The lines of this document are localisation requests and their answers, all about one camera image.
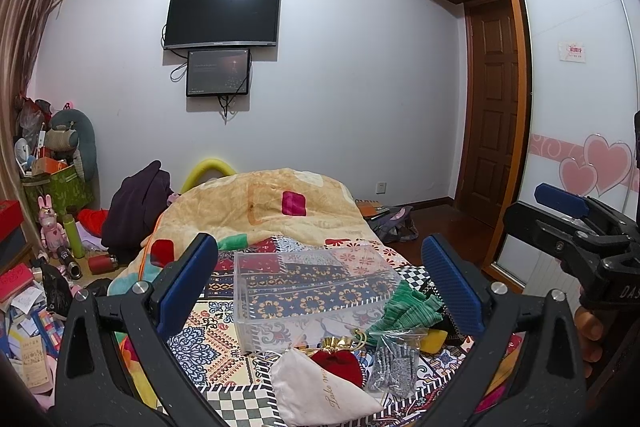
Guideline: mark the striped brown curtain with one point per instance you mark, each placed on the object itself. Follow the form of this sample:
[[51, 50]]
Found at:
[[22, 26]]

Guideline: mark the green bottle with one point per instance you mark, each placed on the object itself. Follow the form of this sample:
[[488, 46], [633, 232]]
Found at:
[[73, 237]]

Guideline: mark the yellow green sponge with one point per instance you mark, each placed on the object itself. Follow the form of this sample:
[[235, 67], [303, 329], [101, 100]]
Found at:
[[432, 341]]

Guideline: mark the dark purple jacket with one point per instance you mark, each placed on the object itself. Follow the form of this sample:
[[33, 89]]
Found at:
[[134, 209]]

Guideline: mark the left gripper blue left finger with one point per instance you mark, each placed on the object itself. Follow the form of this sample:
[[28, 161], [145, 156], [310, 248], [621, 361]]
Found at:
[[180, 284]]

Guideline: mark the patterned patchwork bedsheet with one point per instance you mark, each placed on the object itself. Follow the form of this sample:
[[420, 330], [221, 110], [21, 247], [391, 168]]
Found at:
[[237, 384]]

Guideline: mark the red thermos bottle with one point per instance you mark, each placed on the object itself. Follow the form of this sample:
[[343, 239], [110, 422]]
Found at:
[[102, 264]]

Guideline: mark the brown wooden door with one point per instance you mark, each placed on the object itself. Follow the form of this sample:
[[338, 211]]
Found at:
[[492, 109]]

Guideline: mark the person's right hand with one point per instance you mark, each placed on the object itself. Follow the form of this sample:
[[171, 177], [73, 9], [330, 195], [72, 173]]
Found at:
[[589, 330]]

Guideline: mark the large wall television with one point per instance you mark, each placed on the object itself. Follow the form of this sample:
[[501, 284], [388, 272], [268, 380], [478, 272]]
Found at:
[[195, 24]]

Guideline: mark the black flashlight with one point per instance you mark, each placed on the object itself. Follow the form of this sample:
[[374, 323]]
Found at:
[[71, 265]]

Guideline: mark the white drawstring pouch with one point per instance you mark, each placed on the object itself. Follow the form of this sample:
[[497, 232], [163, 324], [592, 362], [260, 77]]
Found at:
[[309, 395]]

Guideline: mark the small black monitor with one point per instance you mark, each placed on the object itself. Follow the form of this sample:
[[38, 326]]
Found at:
[[217, 72]]

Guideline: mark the red box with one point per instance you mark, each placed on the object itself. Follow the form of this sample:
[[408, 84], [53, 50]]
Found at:
[[11, 217]]

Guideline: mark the grey backpack on floor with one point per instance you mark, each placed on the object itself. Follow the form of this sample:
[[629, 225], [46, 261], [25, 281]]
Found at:
[[395, 225]]

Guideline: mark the white wall socket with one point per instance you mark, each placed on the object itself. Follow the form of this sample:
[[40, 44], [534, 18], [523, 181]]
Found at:
[[381, 188]]

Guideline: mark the white heart sliding wardrobe door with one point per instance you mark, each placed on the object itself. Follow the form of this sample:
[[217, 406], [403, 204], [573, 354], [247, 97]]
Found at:
[[584, 91]]

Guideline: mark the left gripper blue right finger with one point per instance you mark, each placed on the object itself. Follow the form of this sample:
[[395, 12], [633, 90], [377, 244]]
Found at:
[[459, 284]]

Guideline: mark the red velvet drawstring pouch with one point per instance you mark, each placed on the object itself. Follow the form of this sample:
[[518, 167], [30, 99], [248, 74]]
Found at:
[[336, 356]]

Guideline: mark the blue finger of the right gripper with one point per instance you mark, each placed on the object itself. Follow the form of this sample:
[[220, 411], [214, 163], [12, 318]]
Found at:
[[556, 198]]

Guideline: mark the silver glitter pouch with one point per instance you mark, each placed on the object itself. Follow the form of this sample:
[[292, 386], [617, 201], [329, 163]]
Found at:
[[395, 367]]

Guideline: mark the pink bunny doll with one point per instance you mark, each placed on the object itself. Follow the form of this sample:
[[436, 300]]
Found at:
[[53, 237]]

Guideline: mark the green knitted cloth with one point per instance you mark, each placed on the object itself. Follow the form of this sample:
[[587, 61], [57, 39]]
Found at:
[[407, 309]]

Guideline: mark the grey plush toy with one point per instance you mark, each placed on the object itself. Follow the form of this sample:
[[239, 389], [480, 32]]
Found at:
[[71, 133]]

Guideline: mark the beige patchwork quilt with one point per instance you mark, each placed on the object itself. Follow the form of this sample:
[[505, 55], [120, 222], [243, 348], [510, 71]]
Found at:
[[313, 209]]

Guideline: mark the green patterned storage box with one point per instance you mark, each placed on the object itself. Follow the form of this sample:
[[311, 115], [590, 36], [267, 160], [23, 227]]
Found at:
[[68, 192]]

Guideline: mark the yellow foam tube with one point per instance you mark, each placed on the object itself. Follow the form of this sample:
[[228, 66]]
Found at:
[[206, 166]]

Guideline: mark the clear plastic storage bin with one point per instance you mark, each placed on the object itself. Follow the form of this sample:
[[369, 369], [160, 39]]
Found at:
[[297, 298]]

